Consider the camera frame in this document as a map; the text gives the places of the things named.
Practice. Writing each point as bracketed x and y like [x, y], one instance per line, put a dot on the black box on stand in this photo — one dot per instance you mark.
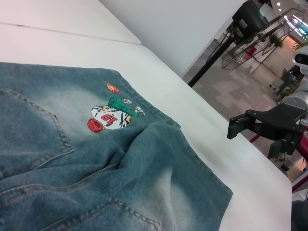
[249, 16]

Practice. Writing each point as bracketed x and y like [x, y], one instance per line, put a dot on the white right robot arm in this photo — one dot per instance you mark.
[297, 98]

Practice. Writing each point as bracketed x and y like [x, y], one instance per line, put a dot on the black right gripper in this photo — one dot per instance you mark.
[284, 120]

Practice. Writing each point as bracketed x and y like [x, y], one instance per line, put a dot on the blue denim shorts with cartoon print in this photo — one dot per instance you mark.
[96, 156]

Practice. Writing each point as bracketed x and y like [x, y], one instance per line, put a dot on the black stand pole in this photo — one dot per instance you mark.
[209, 62]

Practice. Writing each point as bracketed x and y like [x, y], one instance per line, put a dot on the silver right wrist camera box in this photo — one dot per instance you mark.
[302, 56]

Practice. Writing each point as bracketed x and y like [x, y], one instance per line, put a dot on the small green potted plant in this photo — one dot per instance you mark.
[276, 41]

